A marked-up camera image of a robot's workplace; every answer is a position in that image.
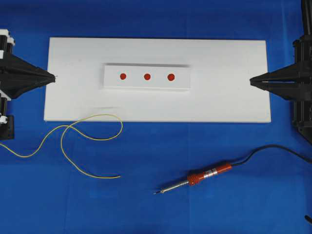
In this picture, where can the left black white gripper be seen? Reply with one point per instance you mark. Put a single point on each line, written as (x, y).
(12, 65)

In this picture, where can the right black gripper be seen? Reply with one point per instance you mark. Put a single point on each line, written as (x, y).
(300, 91)

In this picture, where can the red handled soldering iron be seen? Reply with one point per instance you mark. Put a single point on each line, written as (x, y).
(196, 178)

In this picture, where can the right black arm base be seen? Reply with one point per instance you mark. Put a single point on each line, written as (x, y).
(306, 9)

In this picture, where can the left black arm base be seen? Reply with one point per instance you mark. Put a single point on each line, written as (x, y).
(7, 131)

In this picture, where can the large white foam board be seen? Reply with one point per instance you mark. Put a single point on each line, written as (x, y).
(220, 80)

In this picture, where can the black object bottom right edge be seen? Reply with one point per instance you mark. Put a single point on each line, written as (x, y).
(308, 219)

